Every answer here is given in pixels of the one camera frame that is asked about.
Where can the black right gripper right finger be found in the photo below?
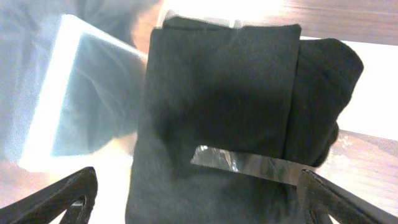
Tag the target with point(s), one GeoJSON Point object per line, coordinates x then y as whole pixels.
{"type": "Point", "coordinates": [321, 200]}

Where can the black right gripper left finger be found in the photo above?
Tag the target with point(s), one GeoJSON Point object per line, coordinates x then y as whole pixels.
{"type": "Point", "coordinates": [74, 196]}

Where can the small black garment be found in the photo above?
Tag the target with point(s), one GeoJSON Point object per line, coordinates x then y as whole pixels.
{"type": "Point", "coordinates": [258, 90]}

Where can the clear plastic storage bin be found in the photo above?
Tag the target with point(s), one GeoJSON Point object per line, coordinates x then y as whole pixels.
{"type": "Point", "coordinates": [71, 77]}

